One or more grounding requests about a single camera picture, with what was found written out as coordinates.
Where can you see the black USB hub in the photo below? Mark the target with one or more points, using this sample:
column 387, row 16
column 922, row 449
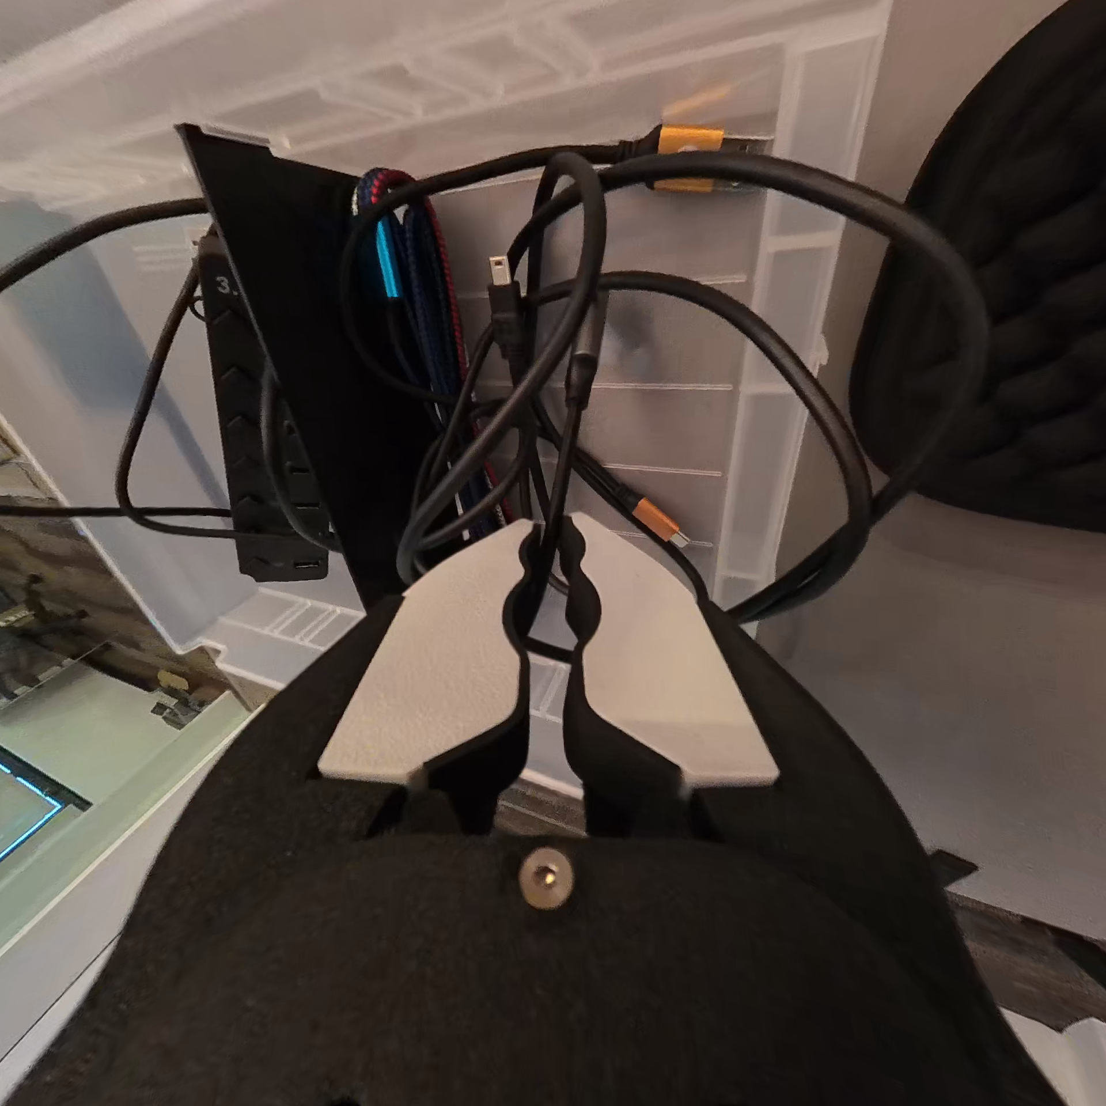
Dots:
column 260, row 432

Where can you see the clear plastic bin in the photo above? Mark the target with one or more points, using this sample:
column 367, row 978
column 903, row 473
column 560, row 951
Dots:
column 726, row 432

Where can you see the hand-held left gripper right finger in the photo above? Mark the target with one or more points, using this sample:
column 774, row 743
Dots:
column 666, row 674

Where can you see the black quilted cushion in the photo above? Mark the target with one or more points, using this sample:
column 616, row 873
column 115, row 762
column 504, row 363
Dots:
column 1021, row 294

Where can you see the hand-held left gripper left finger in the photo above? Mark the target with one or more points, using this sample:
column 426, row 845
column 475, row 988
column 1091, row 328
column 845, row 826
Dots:
column 433, row 674

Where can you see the black flat panel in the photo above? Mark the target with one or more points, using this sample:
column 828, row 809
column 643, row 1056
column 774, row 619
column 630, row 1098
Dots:
column 330, row 259

